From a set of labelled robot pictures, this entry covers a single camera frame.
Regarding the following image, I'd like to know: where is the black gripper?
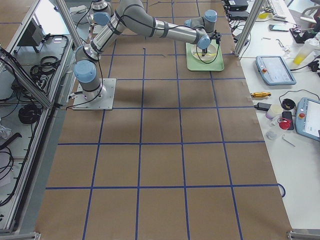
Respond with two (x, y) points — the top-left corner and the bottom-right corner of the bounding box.
(202, 29), (222, 57)

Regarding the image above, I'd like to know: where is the yellow plastic fork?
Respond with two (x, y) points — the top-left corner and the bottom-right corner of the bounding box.
(192, 51), (217, 58)

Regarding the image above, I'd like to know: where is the white round plate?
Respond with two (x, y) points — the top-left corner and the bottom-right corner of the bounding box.
(190, 44), (218, 63)

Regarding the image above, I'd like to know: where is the light green tray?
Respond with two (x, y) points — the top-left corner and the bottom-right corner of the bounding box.
(185, 40), (225, 72)

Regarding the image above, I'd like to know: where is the upper teach pendant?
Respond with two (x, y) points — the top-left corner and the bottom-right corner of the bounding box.
(255, 55), (297, 86)

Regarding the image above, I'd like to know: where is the teach pendant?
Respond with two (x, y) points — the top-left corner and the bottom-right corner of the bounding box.
(255, 55), (297, 86)
(295, 97), (320, 142)

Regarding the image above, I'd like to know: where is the black power adapter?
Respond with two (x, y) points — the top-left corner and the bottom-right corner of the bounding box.
(254, 102), (271, 112)

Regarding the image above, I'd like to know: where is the smartphone on desk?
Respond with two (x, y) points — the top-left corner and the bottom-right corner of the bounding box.
(268, 24), (290, 32)

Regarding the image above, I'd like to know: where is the white cup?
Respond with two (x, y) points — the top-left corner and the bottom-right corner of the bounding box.
(265, 104), (283, 120)

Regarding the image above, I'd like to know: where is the squeeze bottle yellow liquid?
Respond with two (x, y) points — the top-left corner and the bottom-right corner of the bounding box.
(292, 38), (319, 65)

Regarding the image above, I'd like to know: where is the red round tape dispenser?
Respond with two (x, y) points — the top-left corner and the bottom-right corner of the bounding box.
(277, 117), (292, 130)

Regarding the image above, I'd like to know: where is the allen key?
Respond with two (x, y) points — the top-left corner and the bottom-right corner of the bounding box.
(281, 134), (296, 147)

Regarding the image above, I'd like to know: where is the lower teach pendant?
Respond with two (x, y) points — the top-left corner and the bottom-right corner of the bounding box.
(295, 97), (320, 142)

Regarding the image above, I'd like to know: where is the black box on shelf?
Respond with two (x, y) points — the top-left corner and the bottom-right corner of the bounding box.
(17, 18), (44, 53)

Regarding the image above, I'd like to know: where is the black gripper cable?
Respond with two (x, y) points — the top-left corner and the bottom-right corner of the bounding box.
(194, 37), (221, 65)

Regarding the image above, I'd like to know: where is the aluminium frame post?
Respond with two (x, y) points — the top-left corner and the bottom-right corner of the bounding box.
(234, 0), (264, 57)

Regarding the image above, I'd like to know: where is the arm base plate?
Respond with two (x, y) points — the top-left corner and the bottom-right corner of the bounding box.
(72, 78), (117, 111)

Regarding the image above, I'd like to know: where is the aluminium side rack frame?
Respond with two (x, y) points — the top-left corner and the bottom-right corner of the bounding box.
(0, 0), (75, 236)

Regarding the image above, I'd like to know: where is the coiled black cable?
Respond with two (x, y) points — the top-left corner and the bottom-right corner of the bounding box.
(18, 103), (41, 125)

